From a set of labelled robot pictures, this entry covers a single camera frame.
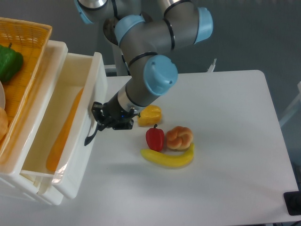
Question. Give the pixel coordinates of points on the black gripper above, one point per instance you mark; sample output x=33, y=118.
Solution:
x=112, y=115

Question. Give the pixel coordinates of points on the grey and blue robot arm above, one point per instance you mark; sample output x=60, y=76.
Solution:
x=144, y=45

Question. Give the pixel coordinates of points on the white plastic drawer cabinet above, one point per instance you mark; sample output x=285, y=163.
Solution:
x=29, y=184

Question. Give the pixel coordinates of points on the yellow bell pepper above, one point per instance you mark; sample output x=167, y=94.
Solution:
x=149, y=116

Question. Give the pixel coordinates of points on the red bell pepper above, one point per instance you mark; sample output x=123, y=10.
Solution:
x=155, y=138

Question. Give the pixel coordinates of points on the orange baguette bread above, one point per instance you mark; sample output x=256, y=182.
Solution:
x=59, y=144

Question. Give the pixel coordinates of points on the yellow banana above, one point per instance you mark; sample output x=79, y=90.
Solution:
x=170, y=161

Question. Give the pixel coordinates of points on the knotted bread roll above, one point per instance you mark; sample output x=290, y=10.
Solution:
x=179, y=138

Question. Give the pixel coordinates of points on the round bread in basket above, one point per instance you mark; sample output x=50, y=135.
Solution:
x=3, y=123

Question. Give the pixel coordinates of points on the white plate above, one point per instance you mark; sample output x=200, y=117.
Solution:
x=2, y=96

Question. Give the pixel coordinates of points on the orange wicker basket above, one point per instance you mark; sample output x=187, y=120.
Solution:
x=30, y=39

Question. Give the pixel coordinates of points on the green bell pepper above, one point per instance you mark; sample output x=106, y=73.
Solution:
x=11, y=62

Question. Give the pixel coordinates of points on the black device at table edge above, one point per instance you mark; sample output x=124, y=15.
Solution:
x=293, y=202

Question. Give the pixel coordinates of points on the white frame at right edge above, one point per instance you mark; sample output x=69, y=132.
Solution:
x=292, y=108

